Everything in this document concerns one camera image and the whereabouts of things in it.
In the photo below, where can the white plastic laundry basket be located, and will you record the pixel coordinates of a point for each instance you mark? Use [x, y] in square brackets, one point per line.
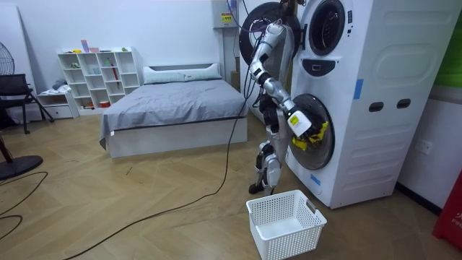
[285, 231]

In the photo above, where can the white cube shelf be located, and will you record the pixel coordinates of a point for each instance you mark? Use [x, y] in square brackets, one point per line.
[97, 81]

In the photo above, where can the white washing machine tower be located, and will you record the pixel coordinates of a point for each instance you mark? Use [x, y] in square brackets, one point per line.
[375, 108]

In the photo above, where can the green wall board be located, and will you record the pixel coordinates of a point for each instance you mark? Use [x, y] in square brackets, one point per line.
[451, 57]

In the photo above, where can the black chair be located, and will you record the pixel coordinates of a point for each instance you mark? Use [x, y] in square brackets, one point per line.
[14, 88]

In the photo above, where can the grey bed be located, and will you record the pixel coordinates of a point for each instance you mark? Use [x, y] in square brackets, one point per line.
[173, 104]

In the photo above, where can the low white drawer cabinet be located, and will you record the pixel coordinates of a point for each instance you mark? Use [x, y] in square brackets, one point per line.
[57, 106]

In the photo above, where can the round black washer door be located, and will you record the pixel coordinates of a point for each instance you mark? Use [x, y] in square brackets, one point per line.
[249, 21]

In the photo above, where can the yellow and black cloth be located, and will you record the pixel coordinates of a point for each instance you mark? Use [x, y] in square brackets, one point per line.
[319, 134]

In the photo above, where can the red stick-shaped item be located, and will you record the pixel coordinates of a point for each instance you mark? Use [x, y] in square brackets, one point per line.
[115, 76]

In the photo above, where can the small pink box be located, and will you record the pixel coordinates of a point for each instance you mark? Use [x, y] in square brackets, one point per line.
[94, 50]

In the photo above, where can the black standing fan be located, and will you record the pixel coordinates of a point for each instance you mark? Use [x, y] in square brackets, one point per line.
[18, 166]

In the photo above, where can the yellow soft toy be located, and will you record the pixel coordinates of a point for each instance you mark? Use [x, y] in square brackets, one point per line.
[77, 51]

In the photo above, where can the red round container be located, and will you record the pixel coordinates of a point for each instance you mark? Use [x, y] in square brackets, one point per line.
[105, 104]

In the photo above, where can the brown cardboard box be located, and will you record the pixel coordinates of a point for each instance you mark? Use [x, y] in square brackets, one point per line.
[235, 80]

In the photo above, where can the pale green pillow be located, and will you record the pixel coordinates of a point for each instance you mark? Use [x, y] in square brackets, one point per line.
[202, 76]
[164, 77]

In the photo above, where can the white wall socket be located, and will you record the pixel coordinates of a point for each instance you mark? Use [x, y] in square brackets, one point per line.
[423, 146]

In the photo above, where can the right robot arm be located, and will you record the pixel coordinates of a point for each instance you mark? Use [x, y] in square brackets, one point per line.
[269, 43]

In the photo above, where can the red floor box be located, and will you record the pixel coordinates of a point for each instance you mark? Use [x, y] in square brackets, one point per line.
[451, 216]

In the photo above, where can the grey wall box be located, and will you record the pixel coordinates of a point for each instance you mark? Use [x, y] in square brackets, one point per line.
[223, 14]

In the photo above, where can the pile of clothes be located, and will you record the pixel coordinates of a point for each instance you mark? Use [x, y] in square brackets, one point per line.
[57, 86]

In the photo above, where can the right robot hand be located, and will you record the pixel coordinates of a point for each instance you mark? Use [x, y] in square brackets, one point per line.
[299, 122]

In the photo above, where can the pink book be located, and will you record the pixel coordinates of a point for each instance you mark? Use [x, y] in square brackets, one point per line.
[84, 46]

